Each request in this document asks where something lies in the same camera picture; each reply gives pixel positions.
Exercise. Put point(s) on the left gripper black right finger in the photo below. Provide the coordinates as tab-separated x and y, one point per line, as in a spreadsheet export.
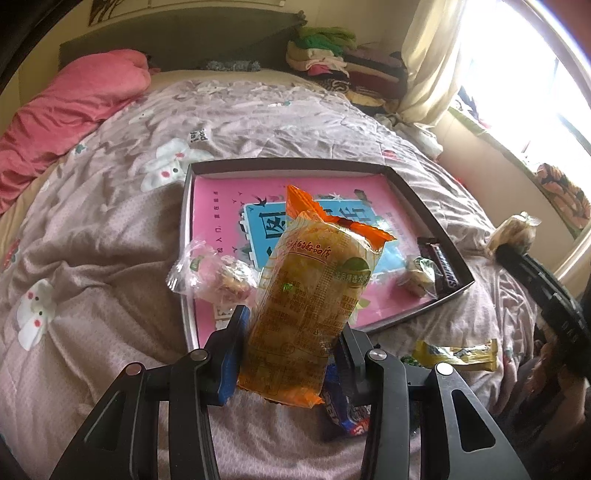
352	354

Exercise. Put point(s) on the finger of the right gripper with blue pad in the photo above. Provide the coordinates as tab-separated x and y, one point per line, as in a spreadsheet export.
567	318

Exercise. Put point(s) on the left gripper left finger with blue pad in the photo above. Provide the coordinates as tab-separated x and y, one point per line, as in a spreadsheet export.
225	350

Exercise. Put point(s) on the blue Oreo packet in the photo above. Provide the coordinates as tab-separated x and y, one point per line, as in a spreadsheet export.
352	420

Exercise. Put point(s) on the orange cracker packet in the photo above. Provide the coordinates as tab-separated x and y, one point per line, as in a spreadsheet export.
308	290

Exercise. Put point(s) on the yellow Alpenliebe wrapper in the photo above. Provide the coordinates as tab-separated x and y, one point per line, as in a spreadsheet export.
482	357

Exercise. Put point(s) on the clear fluffy pastry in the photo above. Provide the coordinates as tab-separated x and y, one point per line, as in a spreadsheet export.
518	231

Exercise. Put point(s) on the green label round pastry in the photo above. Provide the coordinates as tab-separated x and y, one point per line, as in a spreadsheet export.
420	276

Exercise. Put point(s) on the clear bag with cookie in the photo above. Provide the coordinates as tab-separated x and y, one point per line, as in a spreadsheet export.
201	272

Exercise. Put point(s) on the Snickers bar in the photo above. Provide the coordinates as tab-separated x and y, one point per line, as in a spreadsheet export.
446	278

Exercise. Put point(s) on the right hand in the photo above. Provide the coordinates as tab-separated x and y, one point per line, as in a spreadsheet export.
551	369

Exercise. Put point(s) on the orange patterned cushion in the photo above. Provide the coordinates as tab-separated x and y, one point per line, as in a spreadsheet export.
569	200

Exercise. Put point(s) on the pink and blue book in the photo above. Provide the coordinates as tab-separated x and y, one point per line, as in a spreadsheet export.
245	217

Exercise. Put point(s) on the lilac floral quilt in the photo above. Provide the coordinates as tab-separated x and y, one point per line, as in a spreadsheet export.
85	293

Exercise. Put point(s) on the dark shallow cardboard tray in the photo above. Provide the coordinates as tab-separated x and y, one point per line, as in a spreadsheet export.
424	220

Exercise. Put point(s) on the stack of folded clothes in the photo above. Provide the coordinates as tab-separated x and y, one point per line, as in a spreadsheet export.
372	80

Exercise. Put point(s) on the dark patterned pillow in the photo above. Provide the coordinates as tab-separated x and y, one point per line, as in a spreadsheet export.
232	66

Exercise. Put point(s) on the cream curtain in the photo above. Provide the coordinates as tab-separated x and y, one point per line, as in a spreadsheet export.
432	54

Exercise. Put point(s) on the pink duvet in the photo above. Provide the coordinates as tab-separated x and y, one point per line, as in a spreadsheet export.
82	95

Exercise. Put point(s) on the dark grey headboard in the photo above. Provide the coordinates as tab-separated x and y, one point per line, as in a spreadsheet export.
187	39

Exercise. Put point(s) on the triptych wall painting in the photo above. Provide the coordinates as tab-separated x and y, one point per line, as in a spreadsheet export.
104	10

